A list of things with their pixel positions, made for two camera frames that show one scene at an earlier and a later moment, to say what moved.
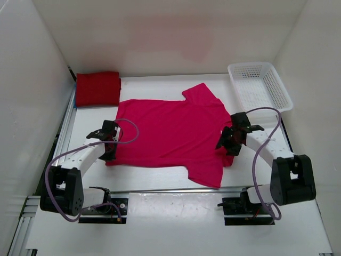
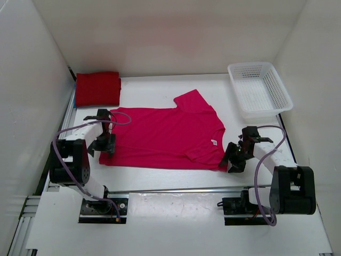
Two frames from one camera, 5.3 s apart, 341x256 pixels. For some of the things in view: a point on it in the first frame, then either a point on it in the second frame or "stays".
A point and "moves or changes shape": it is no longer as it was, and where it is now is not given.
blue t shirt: (74, 97) stays
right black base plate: (242, 206) stays
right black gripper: (227, 142) -> (235, 156)
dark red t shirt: (98, 89) stays
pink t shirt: (174, 134) moves or changes shape
